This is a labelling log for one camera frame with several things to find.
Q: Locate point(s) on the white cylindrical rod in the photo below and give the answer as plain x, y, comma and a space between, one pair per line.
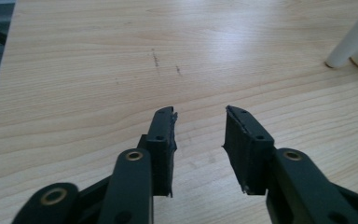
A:
351, 37

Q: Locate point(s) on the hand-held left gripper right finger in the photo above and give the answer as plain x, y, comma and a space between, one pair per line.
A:
248, 149

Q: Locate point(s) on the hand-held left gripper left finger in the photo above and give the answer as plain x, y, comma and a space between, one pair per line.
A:
160, 149

